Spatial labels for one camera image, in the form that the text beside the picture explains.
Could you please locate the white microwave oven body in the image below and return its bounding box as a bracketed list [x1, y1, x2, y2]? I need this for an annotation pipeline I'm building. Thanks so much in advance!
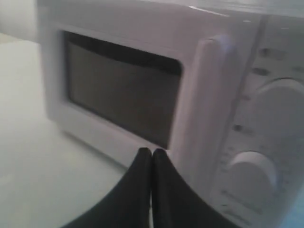
[37, 0, 304, 228]

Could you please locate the white microwave door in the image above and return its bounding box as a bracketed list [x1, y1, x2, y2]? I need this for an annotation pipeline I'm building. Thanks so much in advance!
[38, 1, 264, 183]

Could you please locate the white control knob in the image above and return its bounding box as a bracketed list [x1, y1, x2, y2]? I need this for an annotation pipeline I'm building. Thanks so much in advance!
[248, 78, 304, 138]
[228, 151, 278, 194]

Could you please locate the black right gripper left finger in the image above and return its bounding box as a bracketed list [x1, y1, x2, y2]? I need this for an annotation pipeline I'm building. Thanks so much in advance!
[64, 148, 152, 228]

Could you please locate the upper white control knob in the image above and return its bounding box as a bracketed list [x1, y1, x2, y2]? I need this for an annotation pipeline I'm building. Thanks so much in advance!
[248, 78, 304, 138]

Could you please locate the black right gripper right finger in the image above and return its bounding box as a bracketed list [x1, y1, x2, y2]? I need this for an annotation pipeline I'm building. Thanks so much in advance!
[152, 149, 235, 228]

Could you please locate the lower white control knob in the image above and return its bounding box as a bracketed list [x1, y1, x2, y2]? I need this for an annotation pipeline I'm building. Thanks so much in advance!
[228, 151, 278, 194]

